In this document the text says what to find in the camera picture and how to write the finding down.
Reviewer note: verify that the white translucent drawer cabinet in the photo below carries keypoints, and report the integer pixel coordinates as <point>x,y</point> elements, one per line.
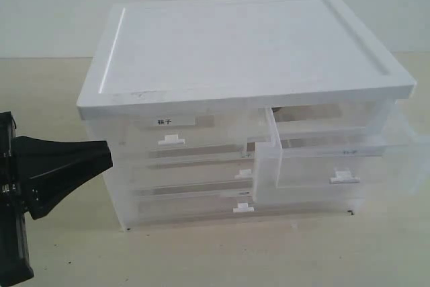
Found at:
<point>314,58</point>

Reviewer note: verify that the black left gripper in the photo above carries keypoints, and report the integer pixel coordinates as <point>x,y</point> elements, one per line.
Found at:
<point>46,172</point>

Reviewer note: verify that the small drawer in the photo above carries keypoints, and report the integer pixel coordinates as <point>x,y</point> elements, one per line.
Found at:
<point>306,170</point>
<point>174,136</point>

